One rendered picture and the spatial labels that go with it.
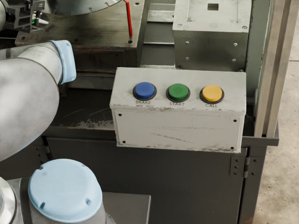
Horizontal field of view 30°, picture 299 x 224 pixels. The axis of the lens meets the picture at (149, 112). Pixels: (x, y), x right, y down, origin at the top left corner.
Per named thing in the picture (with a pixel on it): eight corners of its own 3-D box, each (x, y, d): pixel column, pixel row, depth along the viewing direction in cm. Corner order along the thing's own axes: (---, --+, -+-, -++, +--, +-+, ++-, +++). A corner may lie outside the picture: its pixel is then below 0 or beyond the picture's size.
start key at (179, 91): (188, 90, 118) (188, 83, 116) (187, 104, 115) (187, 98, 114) (169, 89, 118) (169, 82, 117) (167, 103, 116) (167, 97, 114)
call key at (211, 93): (221, 91, 117) (222, 85, 116) (221, 106, 115) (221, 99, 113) (202, 90, 118) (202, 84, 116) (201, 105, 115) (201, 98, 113)
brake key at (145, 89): (155, 88, 119) (155, 82, 117) (153, 102, 116) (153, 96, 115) (136, 87, 119) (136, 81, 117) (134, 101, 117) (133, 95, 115)
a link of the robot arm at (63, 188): (110, 243, 101) (102, 205, 90) (36, 257, 100) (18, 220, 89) (103, 187, 108) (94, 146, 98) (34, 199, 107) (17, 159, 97)
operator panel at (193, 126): (240, 116, 130) (246, 71, 119) (240, 154, 124) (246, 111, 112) (123, 110, 133) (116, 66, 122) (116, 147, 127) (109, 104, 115)
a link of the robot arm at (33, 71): (48, 53, 54) (68, 26, 101) (-68, 71, 53) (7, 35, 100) (69, 167, 56) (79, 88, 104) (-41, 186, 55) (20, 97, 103)
